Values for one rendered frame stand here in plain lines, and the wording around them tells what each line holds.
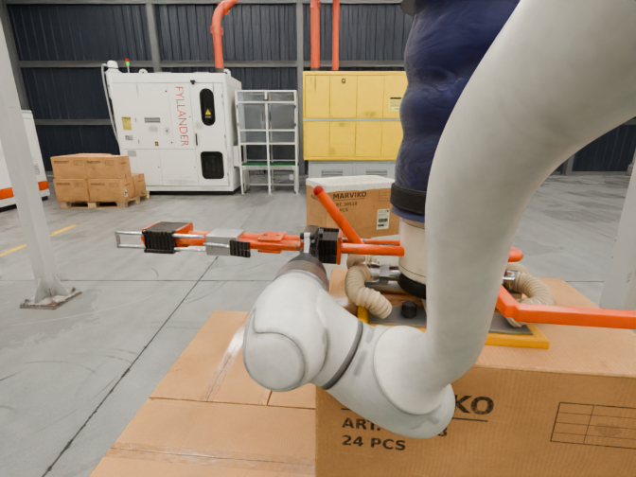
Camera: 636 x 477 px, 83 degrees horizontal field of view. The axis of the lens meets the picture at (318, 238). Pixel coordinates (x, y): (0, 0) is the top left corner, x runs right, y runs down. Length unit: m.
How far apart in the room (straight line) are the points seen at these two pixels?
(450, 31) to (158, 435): 1.21
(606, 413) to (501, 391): 0.17
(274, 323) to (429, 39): 0.51
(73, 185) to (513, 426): 7.51
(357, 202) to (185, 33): 9.96
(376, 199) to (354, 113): 5.43
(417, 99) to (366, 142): 7.30
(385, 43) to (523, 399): 11.05
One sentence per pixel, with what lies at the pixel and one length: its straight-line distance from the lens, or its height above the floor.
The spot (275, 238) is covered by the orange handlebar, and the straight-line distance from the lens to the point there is 0.77.
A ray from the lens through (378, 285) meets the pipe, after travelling 0.80.
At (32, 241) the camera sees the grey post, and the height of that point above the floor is 0.53.
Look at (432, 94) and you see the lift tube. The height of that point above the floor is 1.45.
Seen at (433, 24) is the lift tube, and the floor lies 1.55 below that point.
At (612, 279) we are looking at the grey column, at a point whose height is 0.68.
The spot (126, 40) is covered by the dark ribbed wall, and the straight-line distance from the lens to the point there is 12.59.
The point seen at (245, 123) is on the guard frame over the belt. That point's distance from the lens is 8.01.
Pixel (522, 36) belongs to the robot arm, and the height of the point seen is 1.43.
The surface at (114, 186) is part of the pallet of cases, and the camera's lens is 7.39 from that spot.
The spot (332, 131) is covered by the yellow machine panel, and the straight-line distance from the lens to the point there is 7.92.
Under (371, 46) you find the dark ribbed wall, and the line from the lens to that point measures 11.45.
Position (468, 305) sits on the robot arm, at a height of 1.27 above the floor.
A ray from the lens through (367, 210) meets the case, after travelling 2.61.
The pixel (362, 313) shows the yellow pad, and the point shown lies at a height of 1.04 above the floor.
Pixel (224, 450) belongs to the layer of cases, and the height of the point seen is 0.54.
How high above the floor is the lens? 1.39
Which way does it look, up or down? 17 degrees down
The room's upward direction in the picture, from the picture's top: straight up
